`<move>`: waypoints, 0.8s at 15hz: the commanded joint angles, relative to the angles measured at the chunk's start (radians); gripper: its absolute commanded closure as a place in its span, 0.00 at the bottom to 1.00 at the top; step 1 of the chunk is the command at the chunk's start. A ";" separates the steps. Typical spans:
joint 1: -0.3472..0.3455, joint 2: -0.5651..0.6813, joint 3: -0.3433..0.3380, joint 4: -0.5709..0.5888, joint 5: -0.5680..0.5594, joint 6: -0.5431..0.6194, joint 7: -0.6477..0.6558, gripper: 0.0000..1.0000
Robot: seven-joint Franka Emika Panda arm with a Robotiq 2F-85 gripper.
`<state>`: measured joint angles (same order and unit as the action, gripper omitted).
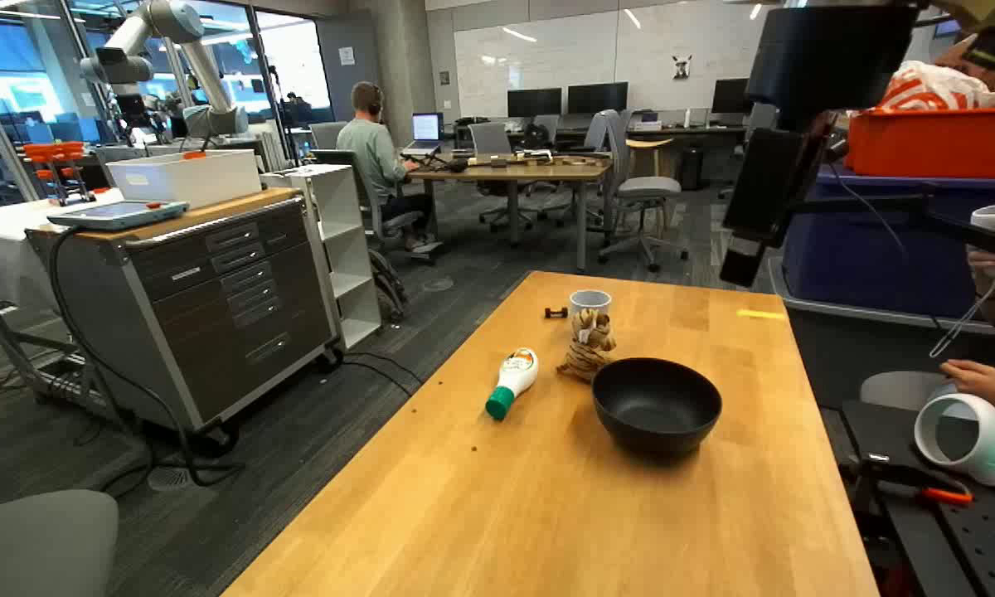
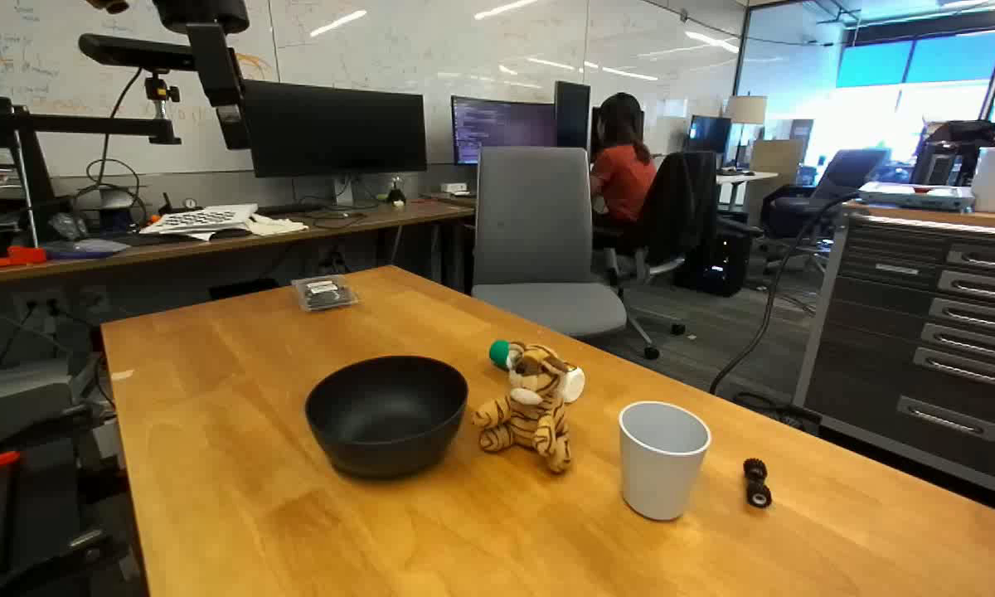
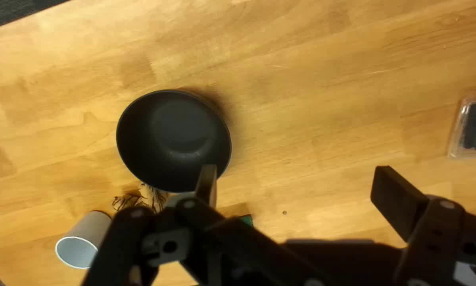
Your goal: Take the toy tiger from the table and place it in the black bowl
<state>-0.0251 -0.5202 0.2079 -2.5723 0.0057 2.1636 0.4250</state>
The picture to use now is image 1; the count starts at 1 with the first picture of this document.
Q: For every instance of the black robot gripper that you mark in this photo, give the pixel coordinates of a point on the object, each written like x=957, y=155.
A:
x=816, y=68

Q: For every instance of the striped toy tiger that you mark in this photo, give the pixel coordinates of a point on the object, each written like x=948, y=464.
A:
x=584, y=366

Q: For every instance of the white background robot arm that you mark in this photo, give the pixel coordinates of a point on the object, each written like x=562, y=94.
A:
x=152, y=44

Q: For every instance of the black bowl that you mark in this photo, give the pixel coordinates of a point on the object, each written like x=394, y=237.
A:
x=658, y=433

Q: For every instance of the black computer monitor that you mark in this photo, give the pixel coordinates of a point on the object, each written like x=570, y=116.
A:
x=532, y=100
x=730, y=96
x=599, y=96

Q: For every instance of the yellow tape strip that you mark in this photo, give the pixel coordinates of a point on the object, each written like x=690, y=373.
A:
x=764, y=314

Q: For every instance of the grey office chair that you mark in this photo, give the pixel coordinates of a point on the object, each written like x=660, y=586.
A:
x=640, y=186

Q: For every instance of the blue plastic bin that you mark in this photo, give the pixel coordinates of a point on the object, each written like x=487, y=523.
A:
x=873, y=265

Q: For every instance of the orange plastic bin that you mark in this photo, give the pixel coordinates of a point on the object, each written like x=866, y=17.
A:
x=940, y=142

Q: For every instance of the white cup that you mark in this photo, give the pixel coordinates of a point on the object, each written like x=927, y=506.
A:
x=593, y=299

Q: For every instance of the red white bag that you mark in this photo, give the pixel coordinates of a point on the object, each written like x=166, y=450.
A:
x=940, y=88

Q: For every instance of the wooden office desk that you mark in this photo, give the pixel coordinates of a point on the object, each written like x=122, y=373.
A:
x=518, y=169

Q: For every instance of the white bottle green cap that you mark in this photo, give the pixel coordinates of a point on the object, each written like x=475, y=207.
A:
x=515, y=374

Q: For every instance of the open laptop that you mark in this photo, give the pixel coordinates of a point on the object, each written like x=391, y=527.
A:
x=426, y=131

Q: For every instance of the seated person green shirt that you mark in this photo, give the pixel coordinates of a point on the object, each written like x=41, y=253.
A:
x=370, y=154

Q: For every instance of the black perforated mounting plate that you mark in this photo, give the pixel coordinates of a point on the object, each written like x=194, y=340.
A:
x=964, y=552

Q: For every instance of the white shelf unit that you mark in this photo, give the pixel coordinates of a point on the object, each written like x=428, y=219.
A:
x=349, y=253

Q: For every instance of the grey drawer cabinet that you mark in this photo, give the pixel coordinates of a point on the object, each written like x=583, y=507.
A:
x=235, y=299

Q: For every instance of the white box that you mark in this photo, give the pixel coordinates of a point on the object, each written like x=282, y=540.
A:
x=187, y=178

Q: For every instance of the grey laptop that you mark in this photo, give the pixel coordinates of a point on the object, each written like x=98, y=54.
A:
x=116, y=212

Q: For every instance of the orange chair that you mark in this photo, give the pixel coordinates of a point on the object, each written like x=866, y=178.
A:
x=53, y=155

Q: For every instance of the white covered table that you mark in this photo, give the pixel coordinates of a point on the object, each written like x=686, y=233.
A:
x=1, y=249

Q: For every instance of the grey upholstered seat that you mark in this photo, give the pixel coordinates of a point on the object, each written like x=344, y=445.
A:
x=38, y=548

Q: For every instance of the white wall whiteboard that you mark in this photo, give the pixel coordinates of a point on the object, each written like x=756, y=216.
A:
x=584, y=54

